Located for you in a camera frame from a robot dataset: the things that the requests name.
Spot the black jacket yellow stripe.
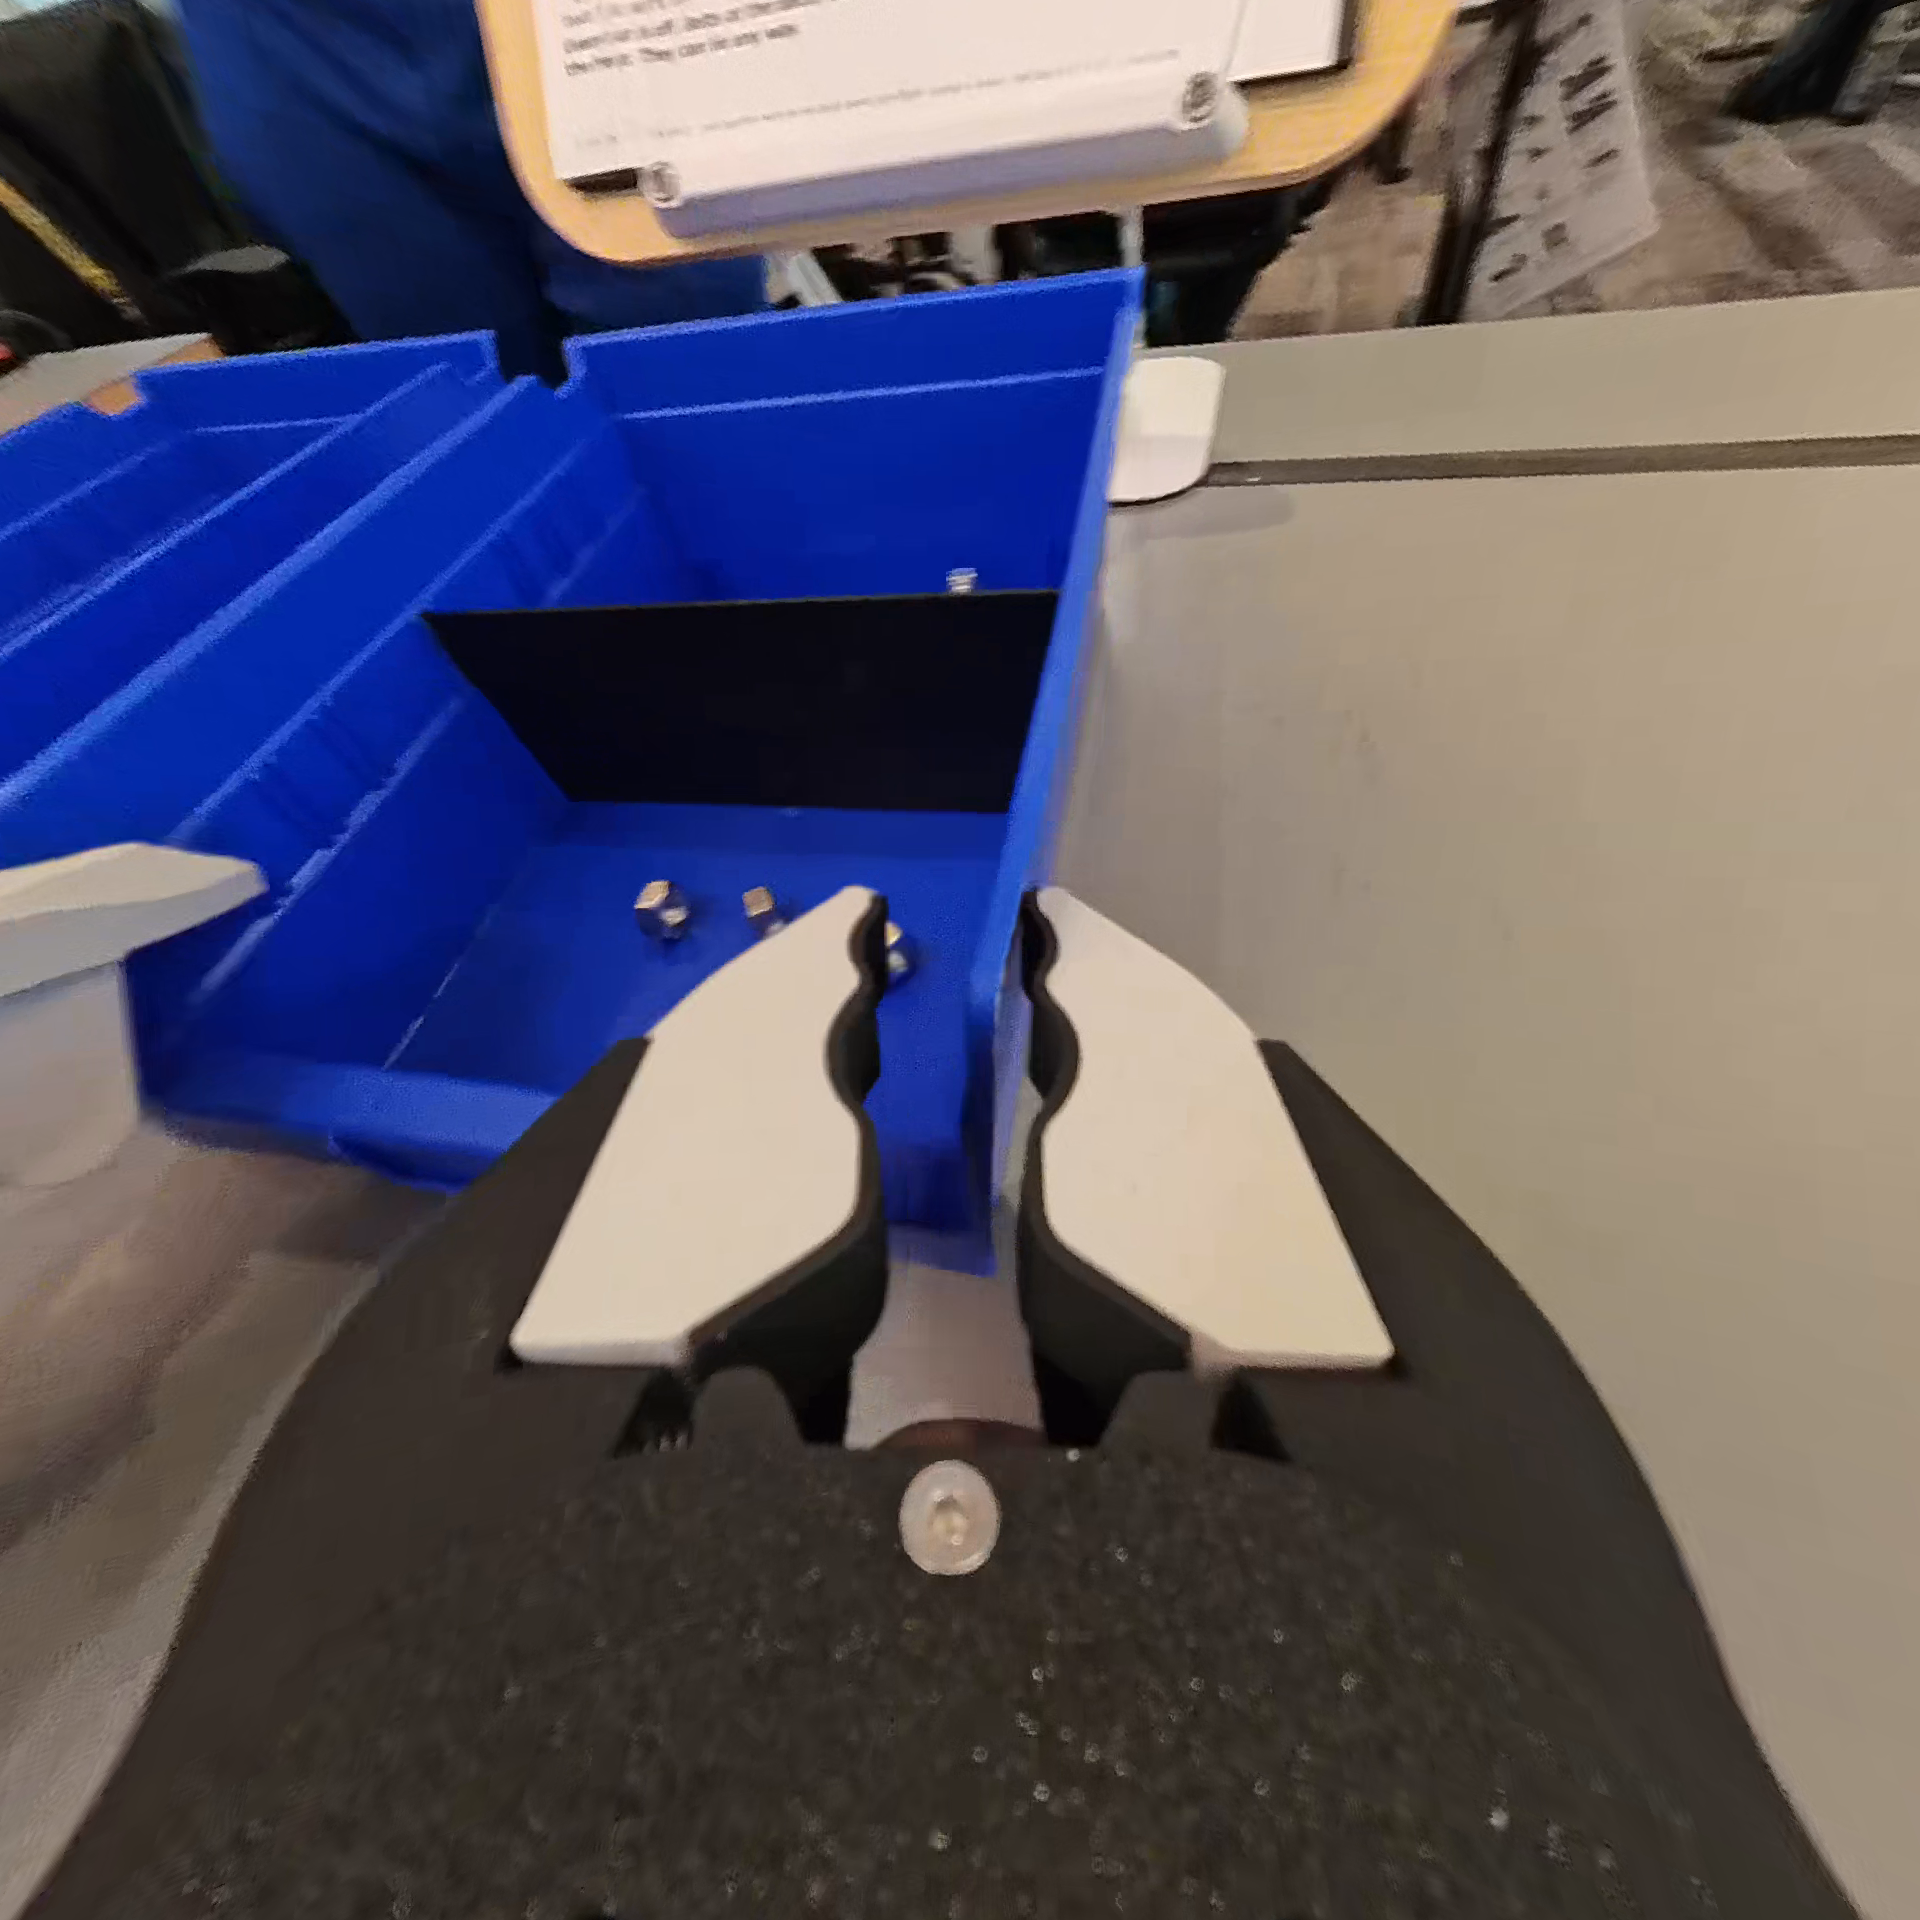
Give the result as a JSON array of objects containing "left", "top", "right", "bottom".
[{"left": 0, "top": 0, "right": 353, "bottom": 354}]

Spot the black bin divider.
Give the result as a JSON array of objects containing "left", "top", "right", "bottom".
[{"left": 426, "top": 590, "right": 1057, "bottom": 816}]

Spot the blue plastic bin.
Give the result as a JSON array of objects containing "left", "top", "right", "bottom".
[{"left": 0, "top": 268, "right": 1150, "bottom": 1278}]

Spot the white board stand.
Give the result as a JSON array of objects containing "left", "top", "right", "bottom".
[{"left": 1111, "top": 211, "right": 1230, "bottom": 506}]

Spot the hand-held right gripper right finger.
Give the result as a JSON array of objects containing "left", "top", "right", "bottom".
[{"left": 1016, "top": 888, "right": 1397, "bottom": 1450}]

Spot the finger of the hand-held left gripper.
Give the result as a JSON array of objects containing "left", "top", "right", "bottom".
[{"left": 0, "top": 839, "right": 271, "bottom": 1192}]

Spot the white printed floor sheet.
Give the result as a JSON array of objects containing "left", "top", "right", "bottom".
[{"left": 1477, "top": 0, "right": 1658, "bottom": 319}]

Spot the wooden display board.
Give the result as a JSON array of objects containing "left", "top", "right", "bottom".
[{"left": 479, "top": 0, "right": 1456, "bottom": 271}]

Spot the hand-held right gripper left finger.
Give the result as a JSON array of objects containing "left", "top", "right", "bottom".
[{"left": 510, "top": 886, "right": 888, "bottom": 1450}]

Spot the printed instruction sheet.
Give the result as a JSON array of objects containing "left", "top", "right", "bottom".
[{"left": 533, "top": 0, "right": 1352, "bottom": 190}]

